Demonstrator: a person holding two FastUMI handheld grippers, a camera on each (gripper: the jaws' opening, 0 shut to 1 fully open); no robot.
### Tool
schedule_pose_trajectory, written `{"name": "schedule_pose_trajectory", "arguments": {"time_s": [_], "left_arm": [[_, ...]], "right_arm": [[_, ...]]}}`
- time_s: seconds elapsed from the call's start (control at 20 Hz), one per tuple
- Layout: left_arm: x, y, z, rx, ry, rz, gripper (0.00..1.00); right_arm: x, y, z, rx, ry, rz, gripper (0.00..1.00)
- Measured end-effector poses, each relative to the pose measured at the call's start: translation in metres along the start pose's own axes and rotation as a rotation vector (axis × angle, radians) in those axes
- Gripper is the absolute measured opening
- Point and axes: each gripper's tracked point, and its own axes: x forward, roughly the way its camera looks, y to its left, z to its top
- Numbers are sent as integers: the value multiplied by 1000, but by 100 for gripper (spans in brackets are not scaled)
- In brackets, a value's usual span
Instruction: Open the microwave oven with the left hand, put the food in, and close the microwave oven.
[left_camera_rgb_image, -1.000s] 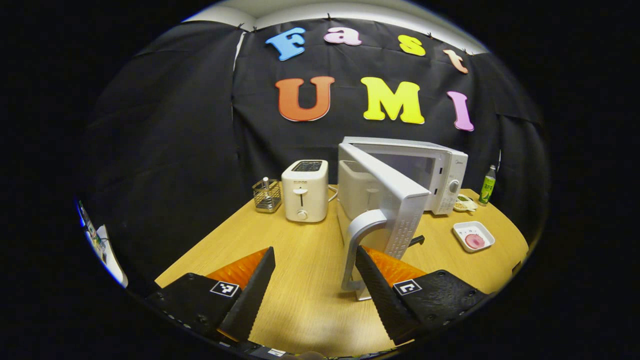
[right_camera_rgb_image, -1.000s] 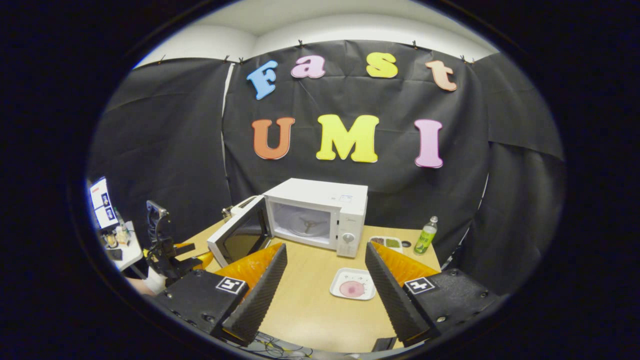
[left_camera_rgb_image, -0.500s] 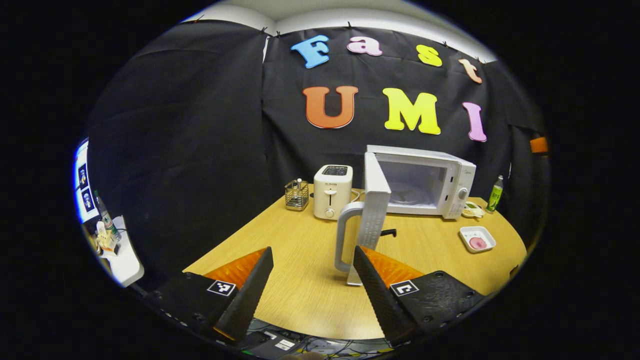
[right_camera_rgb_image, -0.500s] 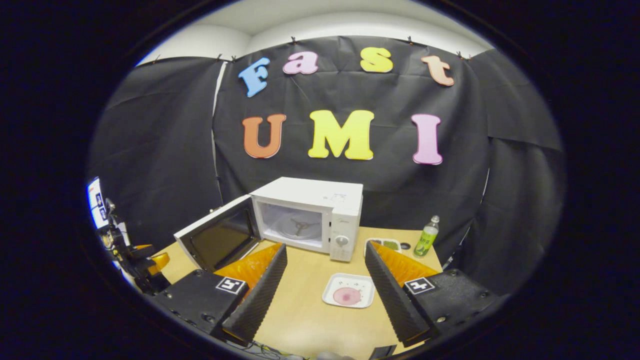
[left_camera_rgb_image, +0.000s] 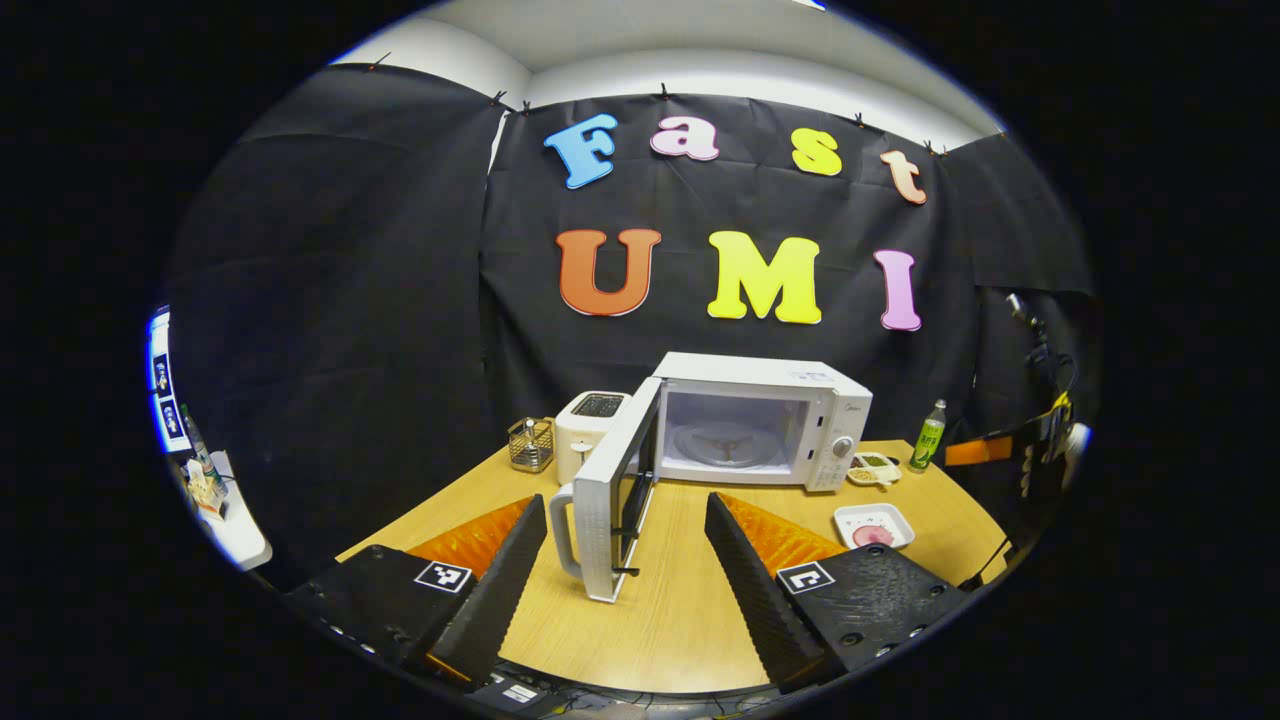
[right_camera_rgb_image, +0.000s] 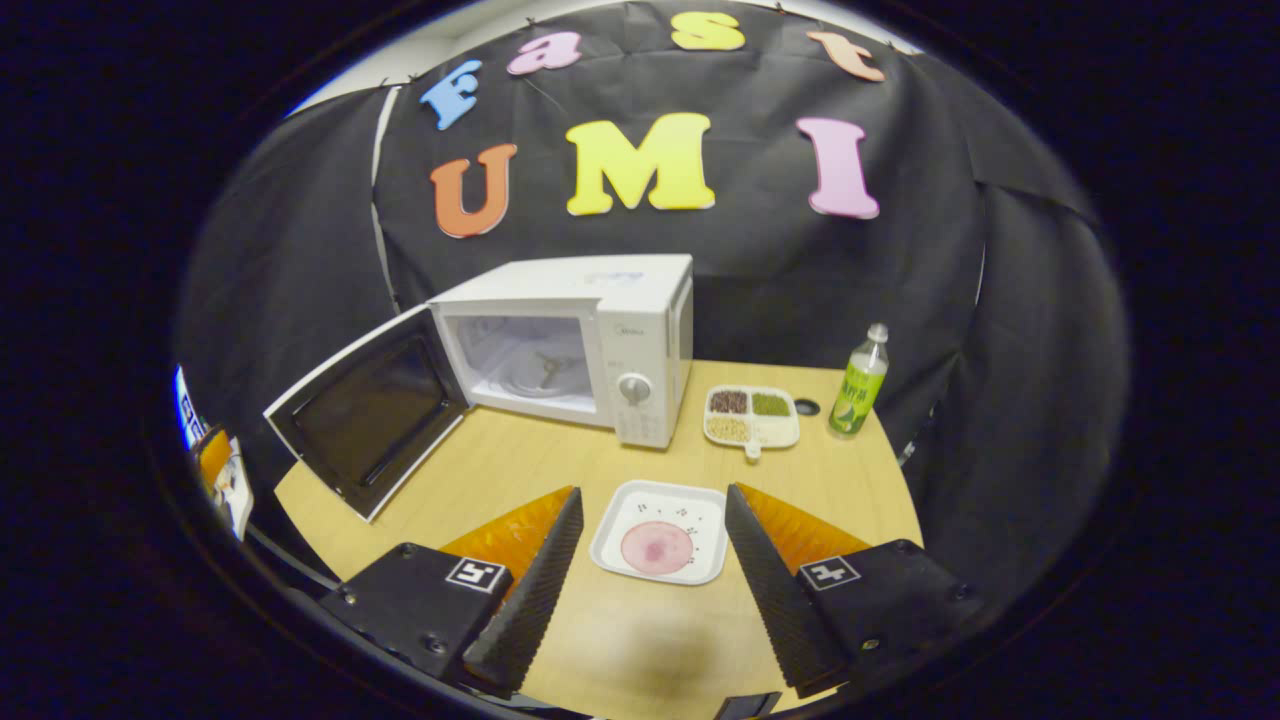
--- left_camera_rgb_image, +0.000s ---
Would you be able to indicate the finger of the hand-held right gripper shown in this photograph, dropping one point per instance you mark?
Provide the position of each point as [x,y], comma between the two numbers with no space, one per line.
[980,451]

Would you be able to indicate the white toaster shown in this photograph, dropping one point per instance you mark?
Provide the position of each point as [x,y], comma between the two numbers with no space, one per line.
[585,435]

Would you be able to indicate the lit display screen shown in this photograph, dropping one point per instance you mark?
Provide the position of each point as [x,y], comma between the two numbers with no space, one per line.
[165,390]

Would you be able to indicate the glass turntable plate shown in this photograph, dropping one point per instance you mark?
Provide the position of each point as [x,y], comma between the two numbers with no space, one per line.
[730,443]

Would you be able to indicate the pink meat slice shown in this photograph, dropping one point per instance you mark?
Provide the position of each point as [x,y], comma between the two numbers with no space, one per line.
[873,536]

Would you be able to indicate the green label drink bottle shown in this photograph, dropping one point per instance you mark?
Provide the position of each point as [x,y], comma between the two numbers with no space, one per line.
[927,440]

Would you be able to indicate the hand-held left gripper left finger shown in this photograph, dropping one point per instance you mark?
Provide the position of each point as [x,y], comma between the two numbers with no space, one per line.
[495,600]

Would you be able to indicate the white divided bean dish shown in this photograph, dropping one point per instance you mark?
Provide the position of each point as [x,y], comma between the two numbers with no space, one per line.
[873,468]

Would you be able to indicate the white side table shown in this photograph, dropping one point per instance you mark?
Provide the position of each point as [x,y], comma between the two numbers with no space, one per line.
[235,530]

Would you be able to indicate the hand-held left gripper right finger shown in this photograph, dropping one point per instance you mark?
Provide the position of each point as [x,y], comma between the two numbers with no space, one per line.
[760,600]

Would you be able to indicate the white microwave oven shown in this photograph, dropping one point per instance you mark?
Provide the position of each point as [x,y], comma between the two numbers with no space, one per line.
[760,380]

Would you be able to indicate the white rectangular food plate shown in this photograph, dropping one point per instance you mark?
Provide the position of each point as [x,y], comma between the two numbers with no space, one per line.
[850,518]

